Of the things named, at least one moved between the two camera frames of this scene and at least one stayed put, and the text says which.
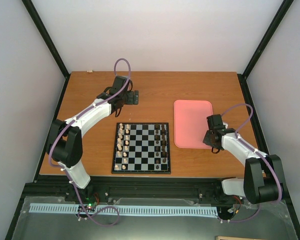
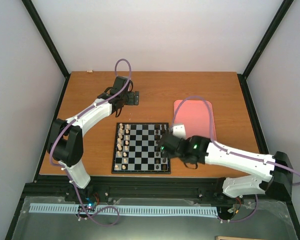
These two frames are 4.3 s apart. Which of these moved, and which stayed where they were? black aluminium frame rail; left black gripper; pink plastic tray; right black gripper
Moved: right black gripper
Stayed: left black gripper; black aluminium frame rail; pink plastic tray
